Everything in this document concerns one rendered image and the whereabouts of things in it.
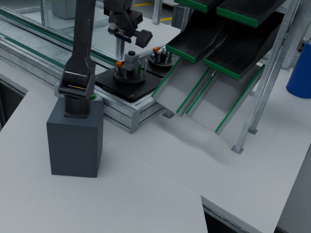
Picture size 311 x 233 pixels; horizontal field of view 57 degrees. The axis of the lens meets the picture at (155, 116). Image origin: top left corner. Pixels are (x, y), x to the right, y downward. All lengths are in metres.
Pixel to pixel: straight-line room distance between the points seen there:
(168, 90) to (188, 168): 0.30
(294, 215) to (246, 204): 0.89
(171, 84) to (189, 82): 0.07
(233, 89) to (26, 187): 0.73
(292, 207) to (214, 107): 0.96
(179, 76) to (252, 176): 0.44
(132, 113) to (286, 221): 1.18
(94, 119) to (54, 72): 0.53
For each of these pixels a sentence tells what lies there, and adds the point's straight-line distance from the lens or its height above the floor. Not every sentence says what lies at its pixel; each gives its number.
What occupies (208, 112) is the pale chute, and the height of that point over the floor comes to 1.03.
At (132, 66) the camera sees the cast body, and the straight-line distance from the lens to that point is 1.21.
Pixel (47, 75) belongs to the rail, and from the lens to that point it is 1.38.
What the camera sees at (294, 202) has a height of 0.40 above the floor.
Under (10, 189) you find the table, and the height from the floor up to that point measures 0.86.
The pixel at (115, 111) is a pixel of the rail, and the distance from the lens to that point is 1.12.
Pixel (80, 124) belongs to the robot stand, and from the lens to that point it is 0.82.
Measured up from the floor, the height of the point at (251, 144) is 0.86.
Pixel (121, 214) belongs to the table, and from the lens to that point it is 0.86.
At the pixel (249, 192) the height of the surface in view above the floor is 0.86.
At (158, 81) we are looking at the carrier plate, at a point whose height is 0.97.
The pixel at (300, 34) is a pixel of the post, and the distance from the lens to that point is 2.02.
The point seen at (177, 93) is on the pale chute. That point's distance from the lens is 1.06.
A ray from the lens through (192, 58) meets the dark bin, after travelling 0.94.
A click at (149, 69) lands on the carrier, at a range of 1.37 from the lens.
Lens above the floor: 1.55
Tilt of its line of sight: 34 degrees down
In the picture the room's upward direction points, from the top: 9 degrees clockwise
